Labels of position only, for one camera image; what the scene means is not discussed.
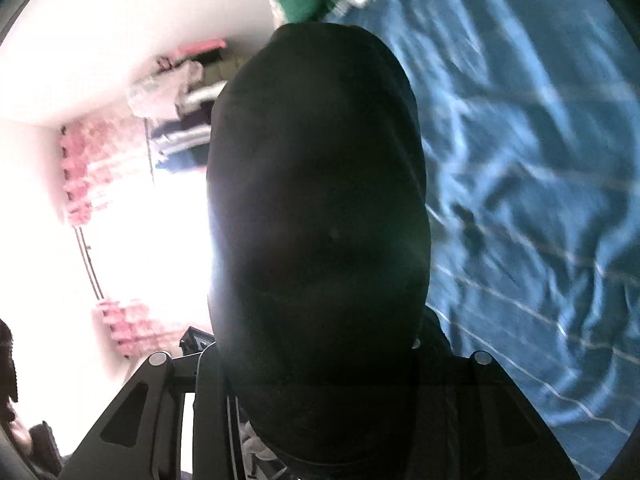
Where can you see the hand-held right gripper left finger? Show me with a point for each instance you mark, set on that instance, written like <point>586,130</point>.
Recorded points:
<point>160,390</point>

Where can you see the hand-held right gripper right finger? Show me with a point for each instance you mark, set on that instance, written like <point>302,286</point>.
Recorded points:
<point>500,410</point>

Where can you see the black leather jacket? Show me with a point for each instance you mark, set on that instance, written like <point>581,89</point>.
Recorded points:
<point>320,210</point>

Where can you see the clothes rack with clothes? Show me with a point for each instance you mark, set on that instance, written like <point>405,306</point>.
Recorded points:
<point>185,125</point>

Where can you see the pink curtain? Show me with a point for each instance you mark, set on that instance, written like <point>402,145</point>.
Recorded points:
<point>90,170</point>

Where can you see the blue striped bed sheet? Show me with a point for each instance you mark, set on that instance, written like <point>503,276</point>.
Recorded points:
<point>525,160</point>

